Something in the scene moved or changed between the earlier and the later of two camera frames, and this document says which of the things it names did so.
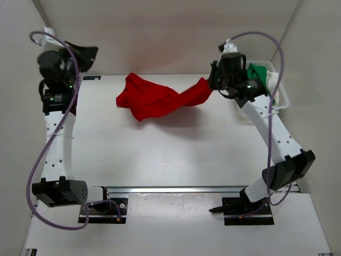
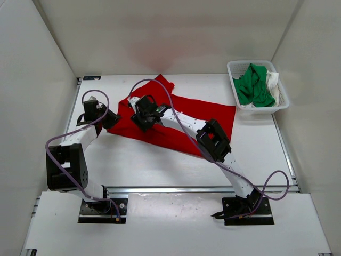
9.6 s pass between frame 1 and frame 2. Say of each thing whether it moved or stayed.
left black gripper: moved
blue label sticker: stayed
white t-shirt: stayed
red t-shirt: moved
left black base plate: stayed
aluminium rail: stayed
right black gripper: moved
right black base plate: stayed
